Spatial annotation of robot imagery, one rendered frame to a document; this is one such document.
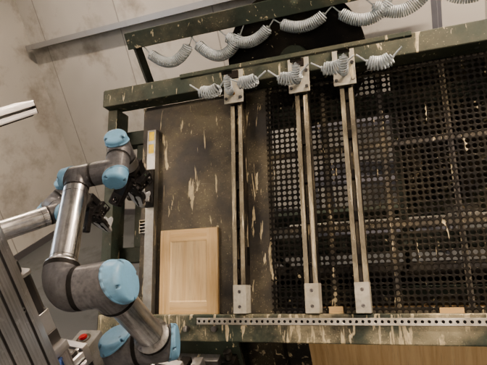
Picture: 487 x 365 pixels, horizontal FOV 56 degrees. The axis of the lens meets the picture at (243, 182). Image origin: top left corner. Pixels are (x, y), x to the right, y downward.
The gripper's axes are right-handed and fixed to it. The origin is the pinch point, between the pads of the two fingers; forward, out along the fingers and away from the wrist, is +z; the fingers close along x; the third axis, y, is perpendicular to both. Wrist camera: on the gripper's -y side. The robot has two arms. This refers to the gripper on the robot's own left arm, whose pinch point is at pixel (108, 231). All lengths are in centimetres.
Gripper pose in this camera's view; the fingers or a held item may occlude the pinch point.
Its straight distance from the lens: 219.9
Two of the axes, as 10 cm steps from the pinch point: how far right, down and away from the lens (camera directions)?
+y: 2.9, -7.8, 5.6
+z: 3.8, 6.3, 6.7
